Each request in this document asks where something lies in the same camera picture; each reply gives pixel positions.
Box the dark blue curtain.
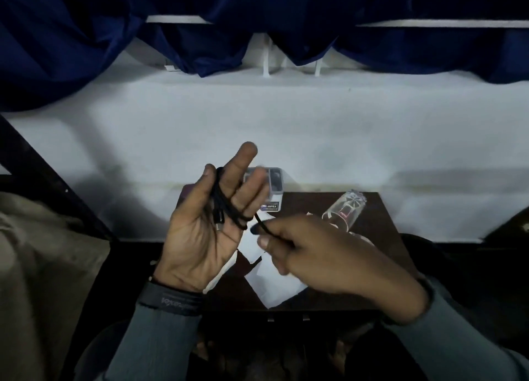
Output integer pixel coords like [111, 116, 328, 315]
[0, 0, 529, 113]

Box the white window rail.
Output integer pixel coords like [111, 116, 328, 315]
[145, 15, 529, 28]

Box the person's right hand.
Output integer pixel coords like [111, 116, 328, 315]
[250, 214, 430, 326]

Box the person's left hand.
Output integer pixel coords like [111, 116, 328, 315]
[150, 141, 272, 293]

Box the pile of white tissue papers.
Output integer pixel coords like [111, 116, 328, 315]
[204, 211, 311, 310]

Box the person's left forearm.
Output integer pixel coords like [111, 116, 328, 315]
[97, 306, 203, 381]

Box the black cable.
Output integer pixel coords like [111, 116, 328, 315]
[208, 166, 298, 249]

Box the clear drinking glass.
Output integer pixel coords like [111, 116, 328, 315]
[321, 189, 369, 231]

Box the black bed frame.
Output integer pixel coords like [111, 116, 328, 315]
[0, 114, 118, 241]

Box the dark wooden cabinet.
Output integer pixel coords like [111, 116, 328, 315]
[481, 206, 529, 245]

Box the person's right forearm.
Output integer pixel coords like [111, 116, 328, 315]
[380, 275, 529, 381]

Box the khaki blanket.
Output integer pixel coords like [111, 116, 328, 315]
[0, 190, 111, 381]

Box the black wristwatch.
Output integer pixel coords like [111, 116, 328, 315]
[136, 275, 206, 320]

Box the grey plastic organizer box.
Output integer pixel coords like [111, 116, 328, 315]
[241, 166, 286, 214]

